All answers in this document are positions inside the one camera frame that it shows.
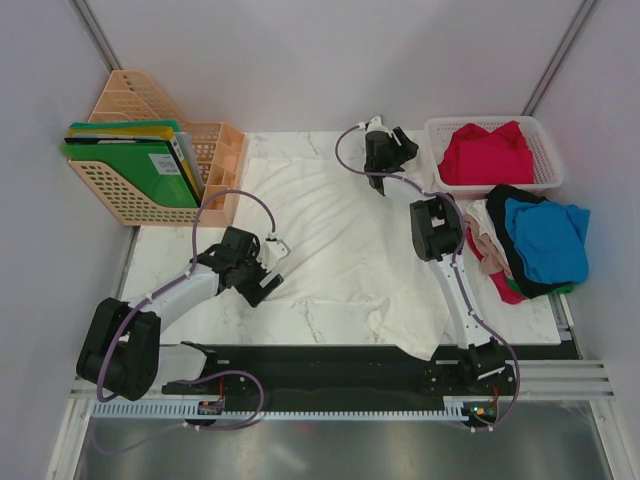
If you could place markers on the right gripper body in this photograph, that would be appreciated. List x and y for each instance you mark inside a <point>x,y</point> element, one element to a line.
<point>399,155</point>

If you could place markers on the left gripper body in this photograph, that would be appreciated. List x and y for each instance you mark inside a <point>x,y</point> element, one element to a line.
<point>251,275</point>

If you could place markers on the white t shirt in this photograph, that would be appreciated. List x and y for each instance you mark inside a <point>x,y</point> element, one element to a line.
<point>348,245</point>

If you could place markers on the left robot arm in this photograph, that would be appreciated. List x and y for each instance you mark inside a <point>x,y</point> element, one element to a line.
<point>122,354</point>

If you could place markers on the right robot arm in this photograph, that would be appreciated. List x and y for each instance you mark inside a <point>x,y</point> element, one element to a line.
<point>438,234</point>

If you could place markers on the white plastic basket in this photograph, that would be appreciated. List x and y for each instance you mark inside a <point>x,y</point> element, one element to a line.
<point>548,168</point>

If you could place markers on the red t shirt in basket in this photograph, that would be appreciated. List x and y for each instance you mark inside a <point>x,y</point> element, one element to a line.
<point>476,156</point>

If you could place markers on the black t shirt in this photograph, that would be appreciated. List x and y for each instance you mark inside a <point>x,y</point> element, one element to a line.
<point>496,207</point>

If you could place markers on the peach plastic file organizer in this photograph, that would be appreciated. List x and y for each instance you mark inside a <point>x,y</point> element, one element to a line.
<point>148,164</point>

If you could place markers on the green file folder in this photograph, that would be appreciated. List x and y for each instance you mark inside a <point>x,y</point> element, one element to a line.
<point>135,170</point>

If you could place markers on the beige pink t shirt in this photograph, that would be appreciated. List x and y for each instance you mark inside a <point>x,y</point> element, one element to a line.
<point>492,254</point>

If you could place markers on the blue t shirt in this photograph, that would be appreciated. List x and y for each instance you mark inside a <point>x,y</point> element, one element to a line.
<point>550,240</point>

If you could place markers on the red t shirt on table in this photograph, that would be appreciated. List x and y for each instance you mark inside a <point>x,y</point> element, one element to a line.
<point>510,295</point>

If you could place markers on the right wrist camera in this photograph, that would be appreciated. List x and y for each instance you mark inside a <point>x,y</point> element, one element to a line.
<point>375,124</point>

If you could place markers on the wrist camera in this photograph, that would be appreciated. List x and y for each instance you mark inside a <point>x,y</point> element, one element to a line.
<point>273,250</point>
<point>375,124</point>

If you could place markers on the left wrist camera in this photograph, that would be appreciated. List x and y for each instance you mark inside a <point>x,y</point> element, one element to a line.
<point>273,250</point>

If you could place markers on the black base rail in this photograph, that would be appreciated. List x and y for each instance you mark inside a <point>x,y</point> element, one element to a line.
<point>334,377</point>

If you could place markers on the white slotted cable duct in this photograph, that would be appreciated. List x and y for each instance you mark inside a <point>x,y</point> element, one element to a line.
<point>200,410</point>

